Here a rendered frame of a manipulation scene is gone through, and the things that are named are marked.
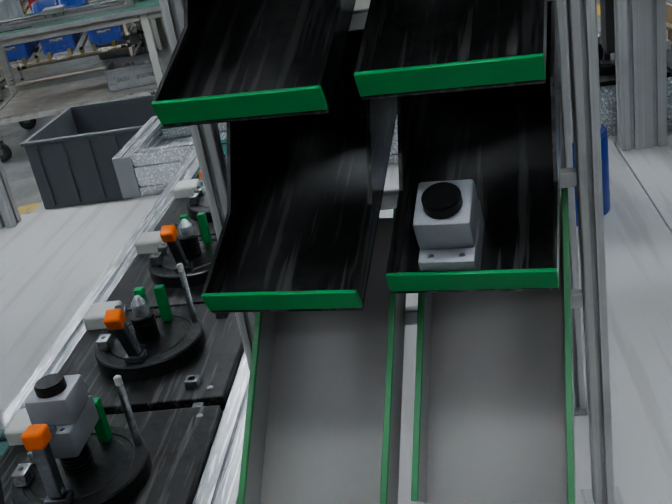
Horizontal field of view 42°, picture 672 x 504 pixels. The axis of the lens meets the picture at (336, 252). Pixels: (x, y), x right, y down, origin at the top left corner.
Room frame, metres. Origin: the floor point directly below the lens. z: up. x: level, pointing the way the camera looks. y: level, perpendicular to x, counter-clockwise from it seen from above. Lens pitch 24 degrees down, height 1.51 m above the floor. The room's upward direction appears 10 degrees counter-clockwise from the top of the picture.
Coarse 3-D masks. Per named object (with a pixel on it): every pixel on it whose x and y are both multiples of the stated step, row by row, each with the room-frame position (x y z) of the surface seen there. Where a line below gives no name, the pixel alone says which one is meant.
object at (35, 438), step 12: (24, 432) 0.68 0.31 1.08; (36, 432) 0.68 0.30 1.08; (48, 432) 0.69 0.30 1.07; (24, 444) 0.68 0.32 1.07; (36, 444) 0.68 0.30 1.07; (48, 444) 0.69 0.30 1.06; (36, 456) 0.68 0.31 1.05; (48, 456) 0.68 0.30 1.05; (48, 468) 0.68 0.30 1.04; (48, 480) 0.68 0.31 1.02; (60, 480) 0.69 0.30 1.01; (48, 492) 0.68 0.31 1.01; (60, 492) 0.68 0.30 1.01
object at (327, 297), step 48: (336, 96) 0.83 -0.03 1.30; (240, 144) 0.75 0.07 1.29; (288, 144) 0.79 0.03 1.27; (336, 144) 0.77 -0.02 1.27; (384, 144) 0.73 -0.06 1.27; (240, 192) 0.73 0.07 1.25; (288, 192) 0.73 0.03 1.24; (336, 192) 0.72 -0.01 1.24; (240, 240) 0.70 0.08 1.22; (288, 240) 0.68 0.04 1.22; (336, 240) 0.67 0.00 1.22; (240, 288) 0.65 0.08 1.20; (288, 288) 0.63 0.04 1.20; (336, 288) 0.62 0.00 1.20
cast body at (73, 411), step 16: (48, 384) 0.73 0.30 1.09; (64, 384) 0.74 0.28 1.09; (80, 384) 0.75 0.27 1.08; (32, 400) 0.72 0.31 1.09; (48, 400) 0.72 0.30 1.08; (64, 400) 0.72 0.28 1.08; (80, 400) 0.74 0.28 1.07; (32, 416) 0.72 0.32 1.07; (48, 416) 0.72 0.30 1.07; (64, 416) 0.72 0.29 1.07; (80, 416) 0.73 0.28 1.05; (96, 416) 0.76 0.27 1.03; (64, 432) 0.71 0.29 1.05; (80, 432) 0.72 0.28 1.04; (64, 448) 0.70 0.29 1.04; (80, 448) 0.71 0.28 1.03
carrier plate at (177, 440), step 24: (192, 408) 0.84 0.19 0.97; (216, 408) 0.83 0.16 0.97; (144, 432) 0.81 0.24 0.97; (168, 432) 0.80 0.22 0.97; (192, 432) 0.79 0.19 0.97; (24, 456) 0.80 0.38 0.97; (168, 456) 0.76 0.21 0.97; (192, 456) 0.75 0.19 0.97; (168, 480) 0.72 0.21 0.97; (192, 480) 0.71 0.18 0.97
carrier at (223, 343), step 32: (160, 288) 1.02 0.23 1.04; (96, 320) 1.08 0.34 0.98; (128, 320) 1.09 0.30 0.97; (160, 320) 1.03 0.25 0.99; (192, 320) 1.01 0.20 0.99; (224, 320) 1.04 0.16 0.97; (96, 352) 0.97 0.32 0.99; (160, 352) 0.94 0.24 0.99; (192, 352) 0.95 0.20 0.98; (224, 352) 0.95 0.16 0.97; (96, 384) 0.93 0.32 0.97; (128, 384) 0.92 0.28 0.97; (160, 384) 0.90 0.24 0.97; (224, 384) 0.88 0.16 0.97
